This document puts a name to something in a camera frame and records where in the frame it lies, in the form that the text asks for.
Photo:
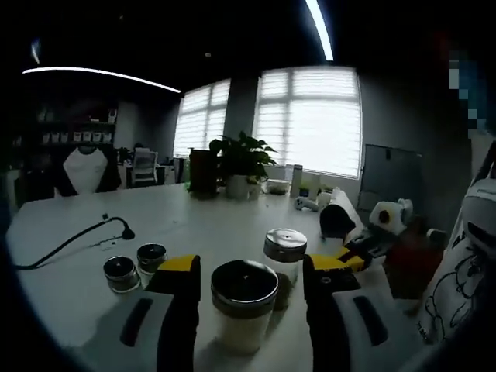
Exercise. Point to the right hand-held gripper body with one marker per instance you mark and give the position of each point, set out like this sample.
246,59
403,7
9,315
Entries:
391,217

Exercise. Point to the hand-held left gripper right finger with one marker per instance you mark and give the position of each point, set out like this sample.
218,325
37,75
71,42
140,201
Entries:
325,310

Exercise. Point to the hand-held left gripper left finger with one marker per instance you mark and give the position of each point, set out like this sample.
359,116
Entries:
178,310

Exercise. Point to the medium glass seasoning bottle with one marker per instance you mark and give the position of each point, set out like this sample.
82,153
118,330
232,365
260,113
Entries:
151,257

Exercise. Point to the tall white-filled seasoning bottle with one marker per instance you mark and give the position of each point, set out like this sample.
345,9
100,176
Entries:
244,306

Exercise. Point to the small glass seasoning bottle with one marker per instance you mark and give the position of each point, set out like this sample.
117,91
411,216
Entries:
121,273

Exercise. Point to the tall brown-filled seasoning bottle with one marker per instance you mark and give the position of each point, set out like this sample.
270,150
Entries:
284,246

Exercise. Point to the person's right hand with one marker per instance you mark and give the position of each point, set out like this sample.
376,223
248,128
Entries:
416,263

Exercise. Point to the white rolled mat black end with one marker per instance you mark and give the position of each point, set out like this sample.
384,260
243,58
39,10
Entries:
337,221

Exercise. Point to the grey panel board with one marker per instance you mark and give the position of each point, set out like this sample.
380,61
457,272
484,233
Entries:
391,174

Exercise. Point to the white game controller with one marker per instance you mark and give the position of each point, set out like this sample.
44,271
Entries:
307,204

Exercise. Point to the white worn device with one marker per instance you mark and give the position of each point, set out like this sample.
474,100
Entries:
480,209

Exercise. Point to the white thermos flask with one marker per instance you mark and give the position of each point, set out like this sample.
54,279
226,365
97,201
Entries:
297,180

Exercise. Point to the small white adapter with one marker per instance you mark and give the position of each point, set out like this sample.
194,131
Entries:
105,245

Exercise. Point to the white bowl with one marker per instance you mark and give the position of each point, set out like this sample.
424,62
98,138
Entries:
278,187

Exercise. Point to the window with blinds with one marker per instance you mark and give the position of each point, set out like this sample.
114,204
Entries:
310,124
201,120

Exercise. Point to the brown box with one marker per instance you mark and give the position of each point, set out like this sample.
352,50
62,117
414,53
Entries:
203,172

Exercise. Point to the white office chair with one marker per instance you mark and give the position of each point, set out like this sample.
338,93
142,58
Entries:
144,166

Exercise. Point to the green plant in white pot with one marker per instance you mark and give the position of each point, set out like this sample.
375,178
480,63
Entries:
242,159

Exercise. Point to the black and white shirt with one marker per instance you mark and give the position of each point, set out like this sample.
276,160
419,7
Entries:
85,170

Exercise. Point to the shelf of white storage boxes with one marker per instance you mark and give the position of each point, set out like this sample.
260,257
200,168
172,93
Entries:
77,135

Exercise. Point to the ceiling light strip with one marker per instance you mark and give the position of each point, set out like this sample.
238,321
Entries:
319,27
97,71

